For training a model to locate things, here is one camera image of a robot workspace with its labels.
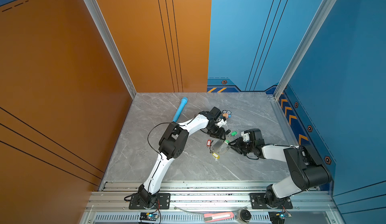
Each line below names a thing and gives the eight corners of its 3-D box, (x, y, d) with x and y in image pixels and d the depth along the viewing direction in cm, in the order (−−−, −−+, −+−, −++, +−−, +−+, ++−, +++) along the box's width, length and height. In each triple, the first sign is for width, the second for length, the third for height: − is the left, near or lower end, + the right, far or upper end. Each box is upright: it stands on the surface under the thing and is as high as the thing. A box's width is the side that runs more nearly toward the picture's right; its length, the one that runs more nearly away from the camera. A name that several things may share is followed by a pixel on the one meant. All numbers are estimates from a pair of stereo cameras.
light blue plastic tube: (172, 121, 107) (171, 118, 104) (183, 100, 120) (183, 96, 117) (177, 123, 106) (176, 119, 103) (187, 101, 120) (187, 97, 116)
